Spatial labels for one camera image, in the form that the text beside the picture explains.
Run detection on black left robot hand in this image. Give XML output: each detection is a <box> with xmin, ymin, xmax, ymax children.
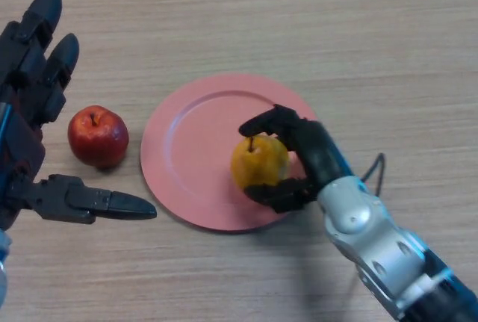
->
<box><xmin>0</xmin><ymin>0</ymin><xmax>158</xmax><ymax>232</ymax></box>

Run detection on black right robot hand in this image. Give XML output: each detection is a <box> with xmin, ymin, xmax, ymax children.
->
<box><xmin>238</xmin><ymin>104</ymin><xmax>356</xmax><ymax>214</ymax></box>

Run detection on yellow pear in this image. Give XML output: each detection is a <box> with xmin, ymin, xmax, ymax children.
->
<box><xmin>230</xmin><ymin>134</ymin><xmax>291</xmax><ymax>191</ymax></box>

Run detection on pink round plate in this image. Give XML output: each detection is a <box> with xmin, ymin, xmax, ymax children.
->
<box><xmin>140</xmin><ymin>72</ymin><xmax>322</xmax><ymax>233</ymax></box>

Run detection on red apple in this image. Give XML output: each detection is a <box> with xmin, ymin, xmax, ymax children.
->
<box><xmin>67</xmin><ymin>105</ymin><xmax>130</xmax><ymax>169</ymax></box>

